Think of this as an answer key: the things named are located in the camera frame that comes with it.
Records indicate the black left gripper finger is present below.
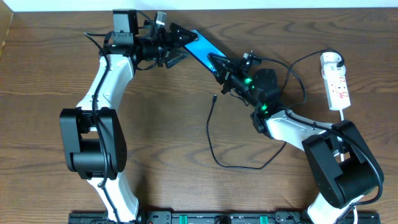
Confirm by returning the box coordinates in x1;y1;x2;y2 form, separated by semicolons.
165;50;188;68
170;23;198;49

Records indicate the blue Galaxy smartphone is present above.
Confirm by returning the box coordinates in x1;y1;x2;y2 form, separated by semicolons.
184;30;225;73

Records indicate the black USB charger cable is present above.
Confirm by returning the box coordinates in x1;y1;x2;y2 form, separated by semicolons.
206;48;345;170

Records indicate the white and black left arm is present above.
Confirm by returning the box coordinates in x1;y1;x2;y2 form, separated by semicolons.
60;9;198;223

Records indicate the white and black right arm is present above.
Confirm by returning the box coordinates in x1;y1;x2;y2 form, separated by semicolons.
207;53;384;223

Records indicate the white charger adapter plug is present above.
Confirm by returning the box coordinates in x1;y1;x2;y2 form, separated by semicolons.
320;52;346;80

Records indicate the white power strip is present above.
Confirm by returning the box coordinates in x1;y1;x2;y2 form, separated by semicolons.
320;52;351;111

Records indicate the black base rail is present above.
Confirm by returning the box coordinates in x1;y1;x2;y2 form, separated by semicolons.
67;211;381;224

